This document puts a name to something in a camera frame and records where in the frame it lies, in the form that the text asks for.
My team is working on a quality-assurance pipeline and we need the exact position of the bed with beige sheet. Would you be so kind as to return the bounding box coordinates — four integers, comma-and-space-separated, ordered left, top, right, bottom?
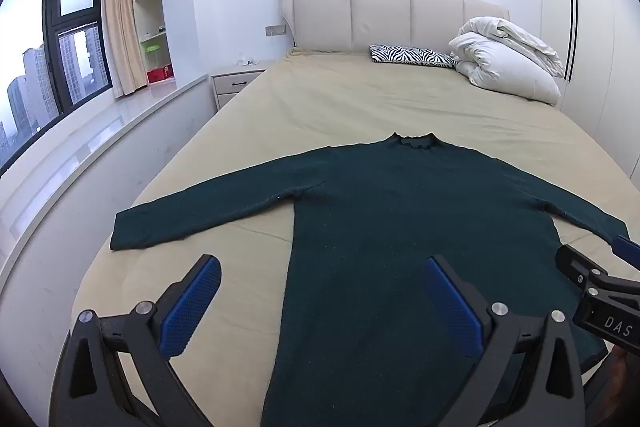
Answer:
65, 47, 640, 427

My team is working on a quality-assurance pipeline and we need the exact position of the white nightstand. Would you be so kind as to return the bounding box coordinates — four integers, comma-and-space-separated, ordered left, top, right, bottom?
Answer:
211, 59, 276, 110

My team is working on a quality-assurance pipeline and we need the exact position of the white window sill bench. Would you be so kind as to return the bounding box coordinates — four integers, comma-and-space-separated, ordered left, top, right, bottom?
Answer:
0, 74, 216, 358

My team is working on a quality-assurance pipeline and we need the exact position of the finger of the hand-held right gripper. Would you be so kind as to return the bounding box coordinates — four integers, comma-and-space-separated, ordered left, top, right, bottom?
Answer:
612, 234, 640, 269
555, 244, 609, 295

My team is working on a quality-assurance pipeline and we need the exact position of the black wardrobe handle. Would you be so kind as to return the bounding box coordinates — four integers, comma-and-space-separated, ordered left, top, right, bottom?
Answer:
564, 0, 578, 82

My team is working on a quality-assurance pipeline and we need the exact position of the dark green sweater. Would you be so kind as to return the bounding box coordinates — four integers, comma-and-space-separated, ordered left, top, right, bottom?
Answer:
110, 132, 630, 427

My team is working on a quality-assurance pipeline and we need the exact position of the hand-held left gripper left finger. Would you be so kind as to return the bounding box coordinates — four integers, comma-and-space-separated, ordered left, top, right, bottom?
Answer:
50, 254, 223, 427

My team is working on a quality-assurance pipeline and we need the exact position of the white folded duvet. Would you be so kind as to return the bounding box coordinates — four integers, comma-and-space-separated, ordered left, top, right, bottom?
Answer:
448, 16, 565, 106

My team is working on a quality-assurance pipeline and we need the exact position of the zebra print pillow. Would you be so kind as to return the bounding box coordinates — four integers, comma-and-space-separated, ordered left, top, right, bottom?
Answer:
369, 45, 457, 68

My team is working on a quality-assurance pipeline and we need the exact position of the white wardrobe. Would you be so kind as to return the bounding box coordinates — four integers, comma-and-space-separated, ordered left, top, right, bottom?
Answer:
535, 0, 640, 180

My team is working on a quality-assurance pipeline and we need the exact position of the beige padded headboard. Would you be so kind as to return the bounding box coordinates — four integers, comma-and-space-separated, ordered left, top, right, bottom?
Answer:
280, 0, 511, 55

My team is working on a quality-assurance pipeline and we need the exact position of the beige curtain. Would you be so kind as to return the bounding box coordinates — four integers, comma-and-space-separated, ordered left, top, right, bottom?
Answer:
100, 0, 149, 99

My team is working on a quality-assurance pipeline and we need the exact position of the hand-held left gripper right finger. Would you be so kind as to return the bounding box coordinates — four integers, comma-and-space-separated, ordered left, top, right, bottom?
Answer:
423, 255, 587, 427

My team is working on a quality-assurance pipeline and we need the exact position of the black framed window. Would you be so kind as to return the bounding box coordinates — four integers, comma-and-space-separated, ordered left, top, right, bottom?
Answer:
0, 0, 113, 172

